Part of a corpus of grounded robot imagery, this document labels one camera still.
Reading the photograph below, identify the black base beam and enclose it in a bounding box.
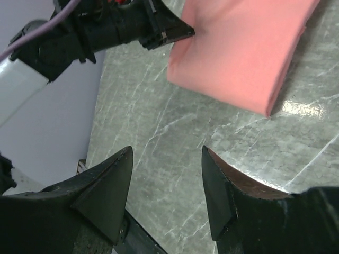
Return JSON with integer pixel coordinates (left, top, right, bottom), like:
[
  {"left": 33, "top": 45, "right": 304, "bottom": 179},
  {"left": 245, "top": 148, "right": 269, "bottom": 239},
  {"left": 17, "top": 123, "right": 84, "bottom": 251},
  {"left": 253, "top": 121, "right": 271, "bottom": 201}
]
[{"left": 113, "top": 210, "right": 167, "bottom": 254}]

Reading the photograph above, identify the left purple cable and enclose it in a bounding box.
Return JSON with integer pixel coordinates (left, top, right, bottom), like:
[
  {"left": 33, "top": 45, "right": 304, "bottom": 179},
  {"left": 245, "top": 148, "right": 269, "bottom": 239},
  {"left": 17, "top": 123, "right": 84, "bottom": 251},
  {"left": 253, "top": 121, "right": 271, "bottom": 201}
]
[{"left": 0, "top": 0, "right": 80, "bottom": 60}]

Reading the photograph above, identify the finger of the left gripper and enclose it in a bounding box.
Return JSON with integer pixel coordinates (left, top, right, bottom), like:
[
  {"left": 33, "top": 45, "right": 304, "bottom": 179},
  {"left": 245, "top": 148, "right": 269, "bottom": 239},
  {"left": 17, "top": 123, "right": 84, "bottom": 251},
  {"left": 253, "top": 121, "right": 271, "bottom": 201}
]
[{"left": 148, "top": 1, "right": 195, "bottom": 47}]

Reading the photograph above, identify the aluminium frame rail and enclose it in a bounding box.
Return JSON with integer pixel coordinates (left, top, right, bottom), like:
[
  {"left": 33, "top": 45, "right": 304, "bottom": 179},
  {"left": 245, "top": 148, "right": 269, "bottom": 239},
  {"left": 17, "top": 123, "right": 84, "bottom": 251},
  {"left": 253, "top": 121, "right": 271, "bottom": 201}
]
[{"left": 76, "top": 159, "right": 87, "bottom": 174}]

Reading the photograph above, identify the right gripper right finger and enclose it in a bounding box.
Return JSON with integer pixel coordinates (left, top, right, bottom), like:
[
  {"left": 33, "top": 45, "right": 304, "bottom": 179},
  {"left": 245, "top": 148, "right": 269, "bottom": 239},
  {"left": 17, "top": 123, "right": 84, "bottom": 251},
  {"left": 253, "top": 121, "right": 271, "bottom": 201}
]
[{"left": 201, "top": 146, "right": 291, "bottom": 241}]

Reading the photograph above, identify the pink t-shirt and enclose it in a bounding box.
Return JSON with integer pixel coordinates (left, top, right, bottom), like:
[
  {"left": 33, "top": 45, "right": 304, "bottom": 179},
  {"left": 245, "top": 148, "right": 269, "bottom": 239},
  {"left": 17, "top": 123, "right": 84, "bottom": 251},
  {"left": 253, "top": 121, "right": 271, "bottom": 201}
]
[{"left": 167, "top": 0, "right": 318, "bottom": 117}]

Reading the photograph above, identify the black t-shirt in basket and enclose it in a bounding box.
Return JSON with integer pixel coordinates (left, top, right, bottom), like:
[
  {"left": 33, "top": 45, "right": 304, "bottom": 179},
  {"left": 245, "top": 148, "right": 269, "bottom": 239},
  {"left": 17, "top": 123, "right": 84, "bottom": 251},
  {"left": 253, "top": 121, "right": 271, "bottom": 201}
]
[{"left": 0, "top": 155, "right": 17, "bottom": 195}]

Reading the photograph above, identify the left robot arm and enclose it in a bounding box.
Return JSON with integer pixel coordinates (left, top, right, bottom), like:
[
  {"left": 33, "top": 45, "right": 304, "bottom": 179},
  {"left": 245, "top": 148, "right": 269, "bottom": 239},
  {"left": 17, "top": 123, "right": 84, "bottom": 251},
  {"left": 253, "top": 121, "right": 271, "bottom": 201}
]
[{"left": 1, "top": 0, "right": 194, "bottom": 123}]

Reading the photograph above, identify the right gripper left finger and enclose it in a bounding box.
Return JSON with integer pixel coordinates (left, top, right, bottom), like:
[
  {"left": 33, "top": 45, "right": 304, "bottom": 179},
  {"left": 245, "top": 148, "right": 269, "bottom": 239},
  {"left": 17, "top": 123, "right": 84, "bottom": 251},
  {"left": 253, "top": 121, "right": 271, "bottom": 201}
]
[{"left": 40, "top": 146, "right": 133, "bottom": 244}]

